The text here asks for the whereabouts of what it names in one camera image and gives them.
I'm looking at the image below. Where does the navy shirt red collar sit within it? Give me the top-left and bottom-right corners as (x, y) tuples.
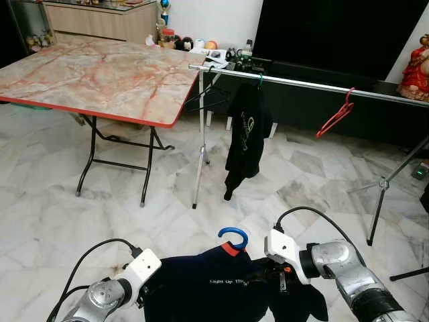
(143, 243), (329, 322)

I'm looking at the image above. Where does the blue hanger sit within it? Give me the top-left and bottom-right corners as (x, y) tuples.
(218, 227), (249, 251)

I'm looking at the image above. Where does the red hanger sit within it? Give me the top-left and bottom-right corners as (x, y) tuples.
(316, 87), (356, 139)

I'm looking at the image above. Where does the black hanger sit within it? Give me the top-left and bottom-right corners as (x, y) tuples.
(182, 66), (234, 113)

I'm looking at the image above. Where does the black printed shirt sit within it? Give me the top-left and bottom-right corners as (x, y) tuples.
(224, 84), (274, 201)

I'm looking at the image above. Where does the power strip green light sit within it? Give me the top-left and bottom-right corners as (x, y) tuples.
(410, 160), (429, 180)

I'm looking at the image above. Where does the marble-top folding table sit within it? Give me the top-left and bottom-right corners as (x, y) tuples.
(0, 35), (207, 207)

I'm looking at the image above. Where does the white paper stack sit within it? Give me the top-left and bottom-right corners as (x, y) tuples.
(190, 47), (229, 68)

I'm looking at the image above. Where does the red Buddha statue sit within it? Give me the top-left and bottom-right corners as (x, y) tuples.
(398, 34), (429, 101)

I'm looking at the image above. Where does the black television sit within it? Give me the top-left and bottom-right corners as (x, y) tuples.
(252, 0), (429, 83)

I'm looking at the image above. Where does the red lid jar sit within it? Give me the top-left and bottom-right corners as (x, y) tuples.
(161, 28), (176, 49)

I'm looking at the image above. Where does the light wooden cabinet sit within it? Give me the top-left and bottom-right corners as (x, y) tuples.
(44, 0), (160, 46)

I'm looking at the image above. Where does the glass display cabinet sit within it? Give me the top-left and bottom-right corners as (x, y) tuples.
(7, 0), (56, 53)

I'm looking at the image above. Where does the blue and gold trophy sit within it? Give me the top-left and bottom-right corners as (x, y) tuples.
(160, 0), (172, 28)

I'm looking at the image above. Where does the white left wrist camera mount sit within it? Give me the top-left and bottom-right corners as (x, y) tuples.
(119, 248), (162, 301)

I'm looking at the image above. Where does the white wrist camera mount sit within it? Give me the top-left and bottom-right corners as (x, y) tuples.
(264, 228), (310, 285)
(119, 248), (162, 301)

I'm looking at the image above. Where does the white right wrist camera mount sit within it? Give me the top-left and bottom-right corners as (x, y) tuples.
(264, 228), (310, 285)

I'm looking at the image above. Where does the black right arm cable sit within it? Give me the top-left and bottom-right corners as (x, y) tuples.
(275, 206), (366, 269)

